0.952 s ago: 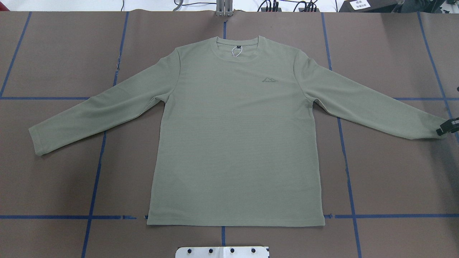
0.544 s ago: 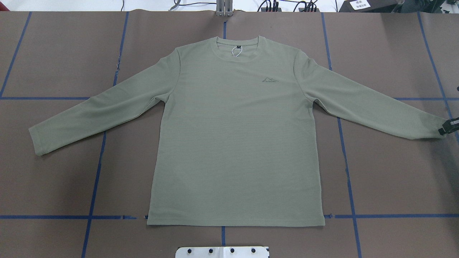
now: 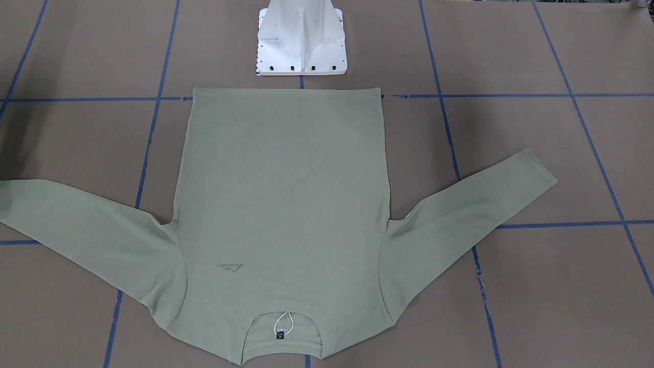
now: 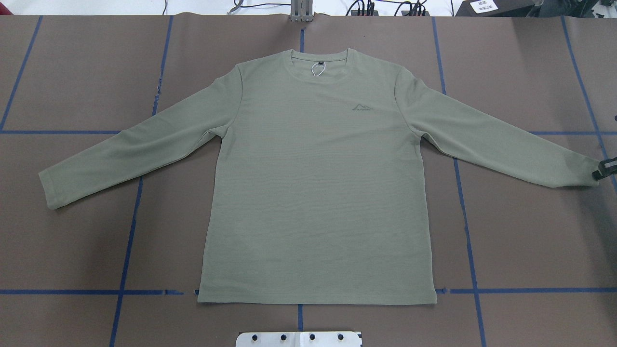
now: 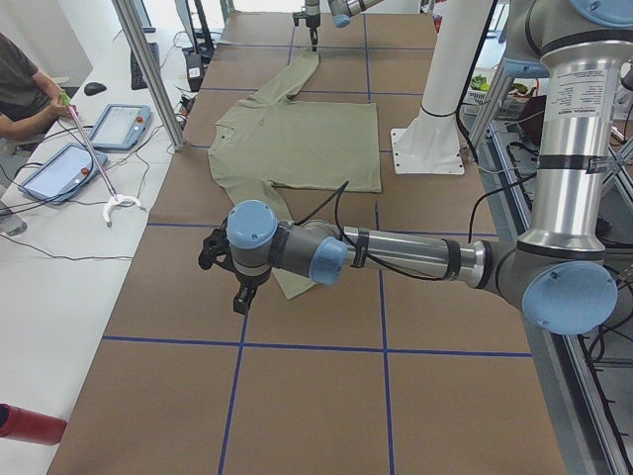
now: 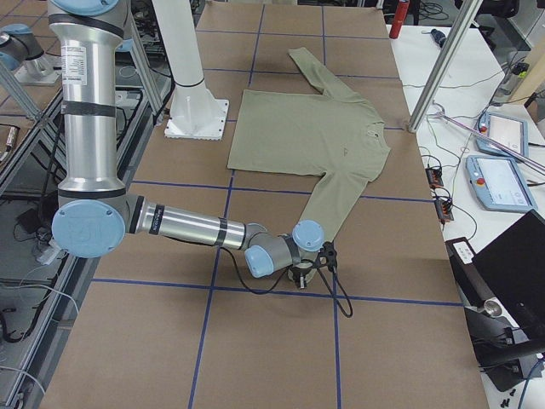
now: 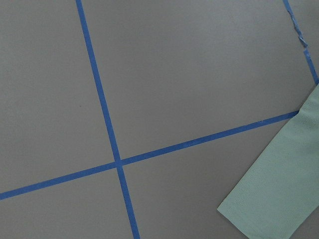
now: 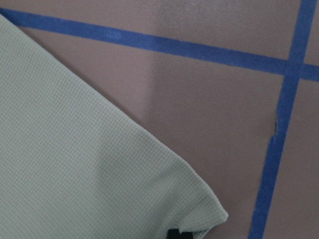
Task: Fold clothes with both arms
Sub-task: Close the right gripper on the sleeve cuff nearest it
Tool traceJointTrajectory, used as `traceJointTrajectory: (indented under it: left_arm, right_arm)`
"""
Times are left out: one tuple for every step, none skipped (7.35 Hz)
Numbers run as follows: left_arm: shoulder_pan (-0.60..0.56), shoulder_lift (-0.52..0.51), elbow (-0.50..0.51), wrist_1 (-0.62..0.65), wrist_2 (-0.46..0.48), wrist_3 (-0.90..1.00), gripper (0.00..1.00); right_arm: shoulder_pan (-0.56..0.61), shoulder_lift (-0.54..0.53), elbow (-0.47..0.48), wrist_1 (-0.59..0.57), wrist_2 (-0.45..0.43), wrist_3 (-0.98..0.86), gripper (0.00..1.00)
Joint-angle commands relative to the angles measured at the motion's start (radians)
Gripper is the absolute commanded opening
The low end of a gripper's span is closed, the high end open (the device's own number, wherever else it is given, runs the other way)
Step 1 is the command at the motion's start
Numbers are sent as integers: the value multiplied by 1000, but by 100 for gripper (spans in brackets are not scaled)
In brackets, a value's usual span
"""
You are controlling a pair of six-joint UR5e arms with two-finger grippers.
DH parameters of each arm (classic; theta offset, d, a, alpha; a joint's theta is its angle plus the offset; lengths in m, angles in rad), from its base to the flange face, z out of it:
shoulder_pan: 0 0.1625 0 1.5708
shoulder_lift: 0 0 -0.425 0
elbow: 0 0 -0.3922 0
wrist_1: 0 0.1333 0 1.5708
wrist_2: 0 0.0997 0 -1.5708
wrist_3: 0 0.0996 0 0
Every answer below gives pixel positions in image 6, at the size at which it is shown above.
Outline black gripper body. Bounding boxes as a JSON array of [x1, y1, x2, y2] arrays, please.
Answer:
[[289, 260, 316, 285]]

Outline olive green long-sleeve shirt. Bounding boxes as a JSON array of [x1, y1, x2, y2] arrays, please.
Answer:
[[227, 48, 390, 251]]

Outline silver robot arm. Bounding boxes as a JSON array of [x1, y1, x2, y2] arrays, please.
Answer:
[[48, 1, 324, 287]]

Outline orange circuit board lower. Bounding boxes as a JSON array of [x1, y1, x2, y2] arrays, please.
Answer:
[[434, 197, 454, 225]]

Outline orange circuit board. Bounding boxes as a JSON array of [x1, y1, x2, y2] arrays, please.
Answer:
[[434, 197, 454, 225], [425, 167, 444, 189]]

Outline orange circuit board upper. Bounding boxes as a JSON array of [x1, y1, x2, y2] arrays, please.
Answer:
[[425, 167, 444, 189]]

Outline black laptop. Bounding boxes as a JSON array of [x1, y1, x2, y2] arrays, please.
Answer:
[[473, 210, 544, 338]]

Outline lower teach pendant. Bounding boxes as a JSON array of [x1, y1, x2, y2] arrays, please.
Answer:
[[465, 155, 537, 213]]

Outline teach pendant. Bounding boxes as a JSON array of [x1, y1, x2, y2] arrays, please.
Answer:
[[476, 112, 529, 157], [465, 155, 537, 213]]

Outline black stand with metal cup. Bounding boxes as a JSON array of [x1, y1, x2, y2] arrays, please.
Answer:
[[445, 237, 544, 392]]

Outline upper teach pendant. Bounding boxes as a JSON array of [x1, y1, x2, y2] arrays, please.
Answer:
[[476, 112, 529, 157]]

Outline dark blue tool on table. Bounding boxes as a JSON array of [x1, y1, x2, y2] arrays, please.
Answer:
[[429, 29, 446, 48]]

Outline red bottle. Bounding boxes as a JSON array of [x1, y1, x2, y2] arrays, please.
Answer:
[[389, 0, 410, 39]]

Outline grey robot joint background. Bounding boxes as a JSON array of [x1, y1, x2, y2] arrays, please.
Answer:
[[1, 24, 60, 86]]

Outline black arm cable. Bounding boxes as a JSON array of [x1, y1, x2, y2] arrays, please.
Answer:
[[221, 246, 354, 319]]

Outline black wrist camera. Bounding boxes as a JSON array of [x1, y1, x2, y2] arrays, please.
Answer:
[[319, 241, 338, 273]]

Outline white metal pedestal base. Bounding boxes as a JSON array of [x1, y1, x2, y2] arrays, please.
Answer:
[[164, 96, 229, 141]]

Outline aluminium frame post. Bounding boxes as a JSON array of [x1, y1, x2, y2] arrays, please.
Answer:
[[407, 0, 483, 133]]

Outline white pedestal column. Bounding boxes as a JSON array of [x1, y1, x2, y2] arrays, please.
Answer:
[[152, 0, 204, 88]]

